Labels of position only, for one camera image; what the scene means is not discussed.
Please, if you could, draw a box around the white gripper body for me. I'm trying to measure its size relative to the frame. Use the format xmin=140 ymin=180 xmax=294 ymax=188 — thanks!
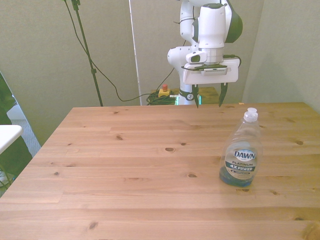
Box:
xmin=181 ymin=57 xmax=240 ymax=85

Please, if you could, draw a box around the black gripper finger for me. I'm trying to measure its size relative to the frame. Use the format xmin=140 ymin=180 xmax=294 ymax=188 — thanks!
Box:
xmin=192 ymin=84 xmax=200 ymax=109
xmin=218 ymin=82 xmax=229 ymax=108

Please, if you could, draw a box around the clear Dawn dish soap bottle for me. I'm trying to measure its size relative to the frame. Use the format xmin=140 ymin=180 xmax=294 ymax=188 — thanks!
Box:
xmin=219 ymin=107 xmax=263 ymax=188

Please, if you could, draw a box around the yellow emergency stop button box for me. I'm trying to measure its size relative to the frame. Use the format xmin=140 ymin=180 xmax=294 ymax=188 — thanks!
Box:
xmin=158 ymin=84 xmax=172 ymax=99

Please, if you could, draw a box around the white side table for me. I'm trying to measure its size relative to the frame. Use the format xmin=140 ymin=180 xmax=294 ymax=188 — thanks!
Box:
xmin=0 ymin=124 xmax=24 ymax=155

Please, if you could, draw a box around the coiled black cable bundle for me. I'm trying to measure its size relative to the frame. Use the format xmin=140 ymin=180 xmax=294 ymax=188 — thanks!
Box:
xmin=145 ymin=92 xmax=179 ymax=106

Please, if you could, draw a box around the white vertical wall strip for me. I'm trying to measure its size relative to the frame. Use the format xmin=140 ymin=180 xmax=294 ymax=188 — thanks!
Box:
xmin=128 ymin=0 xmax=144 ymax=106

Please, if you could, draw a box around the black cable on wall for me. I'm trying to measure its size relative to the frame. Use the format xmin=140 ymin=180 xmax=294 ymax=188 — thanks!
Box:
xmin=65 ymin=0 xmax=177 ymax=102

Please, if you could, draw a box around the black camera stand pole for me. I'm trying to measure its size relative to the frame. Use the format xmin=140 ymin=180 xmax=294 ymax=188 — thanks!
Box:
xmin=63 ymin=0 xmax=104 ymax=107

